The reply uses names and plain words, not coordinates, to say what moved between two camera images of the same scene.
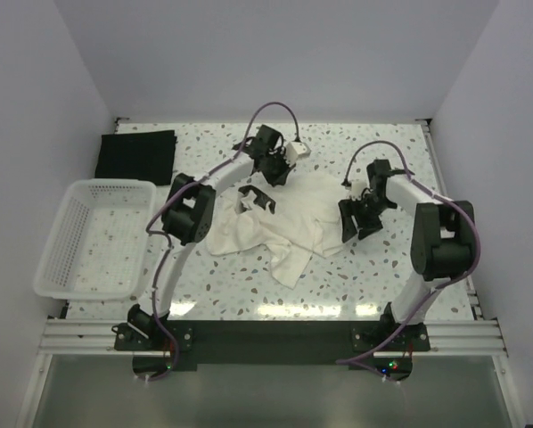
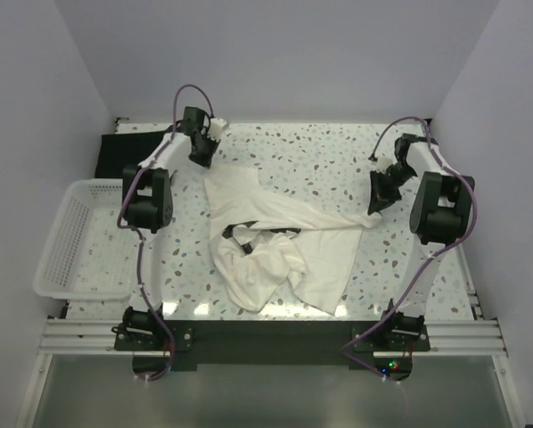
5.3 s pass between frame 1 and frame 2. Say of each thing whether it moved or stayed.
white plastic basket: stayed
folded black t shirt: stayed
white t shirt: moved
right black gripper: moved
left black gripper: moved
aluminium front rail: stayed
